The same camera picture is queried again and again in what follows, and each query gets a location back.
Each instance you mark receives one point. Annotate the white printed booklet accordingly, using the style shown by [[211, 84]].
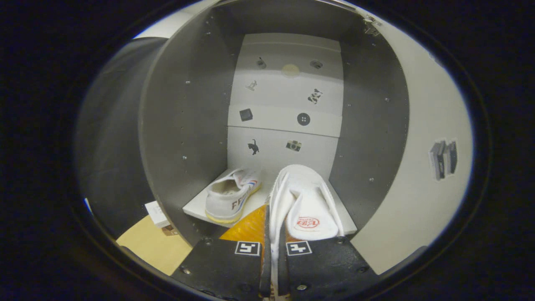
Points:
[[156, 213]]

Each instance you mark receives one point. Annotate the small brown box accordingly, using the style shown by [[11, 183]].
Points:
[[170, 230]]

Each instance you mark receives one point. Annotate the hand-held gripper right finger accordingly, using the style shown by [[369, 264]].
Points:
[[283, 271]]

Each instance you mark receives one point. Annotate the white shoe with stripes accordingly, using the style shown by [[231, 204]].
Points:
[[228, 196]]

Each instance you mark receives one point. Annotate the black backdrop cloth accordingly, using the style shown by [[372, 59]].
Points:
[[113, 146]]

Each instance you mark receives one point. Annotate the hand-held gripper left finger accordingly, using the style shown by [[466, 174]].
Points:
[[266, 276]]

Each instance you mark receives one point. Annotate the grey shoe cabinet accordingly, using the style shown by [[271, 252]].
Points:
[[188, 125]]

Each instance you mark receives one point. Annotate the plain white shoe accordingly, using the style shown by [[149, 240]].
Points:
[[309, 196]]

